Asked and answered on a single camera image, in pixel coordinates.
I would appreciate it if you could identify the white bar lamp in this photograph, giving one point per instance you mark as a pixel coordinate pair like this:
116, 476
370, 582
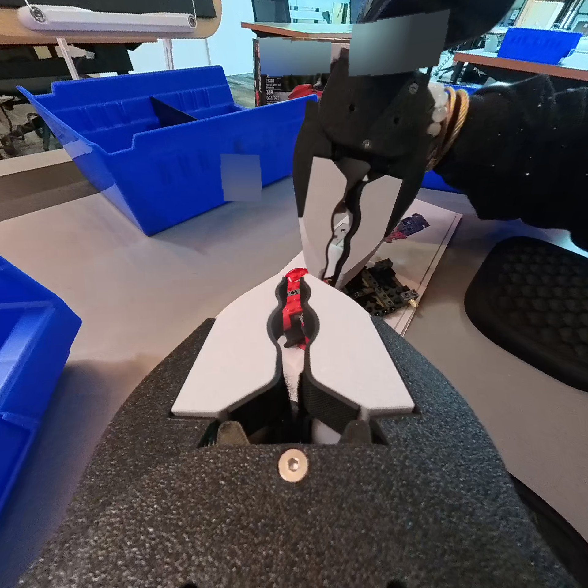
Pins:
105, 20

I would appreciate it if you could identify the black dimpled cushion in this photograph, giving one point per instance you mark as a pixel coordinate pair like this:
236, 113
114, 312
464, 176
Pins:
528, 312

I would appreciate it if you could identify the black lego set box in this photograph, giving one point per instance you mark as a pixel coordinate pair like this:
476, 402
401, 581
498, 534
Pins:
271, 92

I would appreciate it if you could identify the blue divided plastic bin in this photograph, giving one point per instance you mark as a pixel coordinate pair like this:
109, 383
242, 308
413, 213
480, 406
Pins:
138, 183

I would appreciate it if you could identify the red and black lego car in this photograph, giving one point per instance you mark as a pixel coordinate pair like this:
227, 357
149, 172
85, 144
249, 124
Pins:
379, 294

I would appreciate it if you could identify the person's right forearm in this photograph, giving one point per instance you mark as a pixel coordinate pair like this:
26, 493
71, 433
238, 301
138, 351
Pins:
514, 160

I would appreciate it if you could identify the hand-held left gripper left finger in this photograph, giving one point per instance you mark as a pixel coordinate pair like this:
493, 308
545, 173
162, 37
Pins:
229, 367

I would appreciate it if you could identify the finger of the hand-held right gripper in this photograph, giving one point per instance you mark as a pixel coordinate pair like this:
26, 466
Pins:
372, 216
314, 216

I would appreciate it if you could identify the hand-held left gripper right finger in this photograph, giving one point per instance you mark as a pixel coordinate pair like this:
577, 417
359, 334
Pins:
358, 367

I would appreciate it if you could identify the lego instruction booklet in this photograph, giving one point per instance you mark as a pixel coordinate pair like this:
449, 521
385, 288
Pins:
436, 248

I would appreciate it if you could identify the wooden office desk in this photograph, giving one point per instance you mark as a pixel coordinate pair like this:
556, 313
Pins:
298, 28
528, 69

